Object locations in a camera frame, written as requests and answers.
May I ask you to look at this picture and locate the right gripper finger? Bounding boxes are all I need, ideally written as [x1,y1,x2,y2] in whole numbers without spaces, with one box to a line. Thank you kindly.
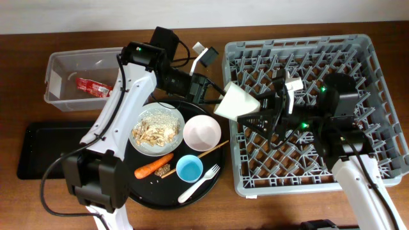
[254,91,275,100]
[237,112,272,134]

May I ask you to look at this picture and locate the pink bowl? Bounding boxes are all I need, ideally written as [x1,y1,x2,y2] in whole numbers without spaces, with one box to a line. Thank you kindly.
[183,115,222,151]

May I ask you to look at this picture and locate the white cup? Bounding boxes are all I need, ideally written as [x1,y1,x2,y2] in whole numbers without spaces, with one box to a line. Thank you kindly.
[213,82,261,121]

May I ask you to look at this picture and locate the rice and peanut shells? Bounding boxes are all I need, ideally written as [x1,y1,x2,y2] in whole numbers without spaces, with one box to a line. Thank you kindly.
[131,111,180,147]

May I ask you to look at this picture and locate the grey plate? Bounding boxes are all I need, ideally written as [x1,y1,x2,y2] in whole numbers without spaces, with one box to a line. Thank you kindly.
[129,102,185,157]

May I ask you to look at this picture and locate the blue cup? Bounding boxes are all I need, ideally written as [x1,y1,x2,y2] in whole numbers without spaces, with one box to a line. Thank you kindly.
[176,155,203,183]

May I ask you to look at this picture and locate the red snack wrapper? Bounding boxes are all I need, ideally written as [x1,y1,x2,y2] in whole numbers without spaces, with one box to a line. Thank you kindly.
[75,78,113,98]

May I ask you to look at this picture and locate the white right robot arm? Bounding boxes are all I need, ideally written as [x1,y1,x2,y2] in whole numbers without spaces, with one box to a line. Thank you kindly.
[210,69,406,229]

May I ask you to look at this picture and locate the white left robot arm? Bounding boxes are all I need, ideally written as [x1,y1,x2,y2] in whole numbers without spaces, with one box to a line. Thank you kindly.
[40,27,223,229]

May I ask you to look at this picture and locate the grey dishwasher rack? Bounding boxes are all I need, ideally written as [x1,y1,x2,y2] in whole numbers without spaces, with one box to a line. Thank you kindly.
[222,34,408,197]

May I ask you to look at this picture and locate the wooden chopstick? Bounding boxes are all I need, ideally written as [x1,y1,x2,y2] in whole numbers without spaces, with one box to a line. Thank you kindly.
[160,139,230,180]

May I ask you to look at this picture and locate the round black tray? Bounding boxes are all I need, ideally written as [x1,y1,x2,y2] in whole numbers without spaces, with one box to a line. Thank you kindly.
[124,99,227,210]

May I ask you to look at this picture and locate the white plastic fork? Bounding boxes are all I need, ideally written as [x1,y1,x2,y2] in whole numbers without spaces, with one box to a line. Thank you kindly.
[178,164,220,203]

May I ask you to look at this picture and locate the brown food scrap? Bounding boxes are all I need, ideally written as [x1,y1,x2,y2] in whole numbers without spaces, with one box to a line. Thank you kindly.
[154,164,171,177]

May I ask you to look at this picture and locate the orange carrot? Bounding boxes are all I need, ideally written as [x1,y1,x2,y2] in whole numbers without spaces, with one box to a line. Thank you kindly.
[134,153,174,179]

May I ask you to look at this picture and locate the clear plastic bin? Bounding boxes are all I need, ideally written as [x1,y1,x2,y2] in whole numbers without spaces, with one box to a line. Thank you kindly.
[44,47,122,112]

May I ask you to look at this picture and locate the black rectangular tray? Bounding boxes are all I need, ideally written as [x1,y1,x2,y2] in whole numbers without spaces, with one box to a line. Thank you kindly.
[17,121,93,180]

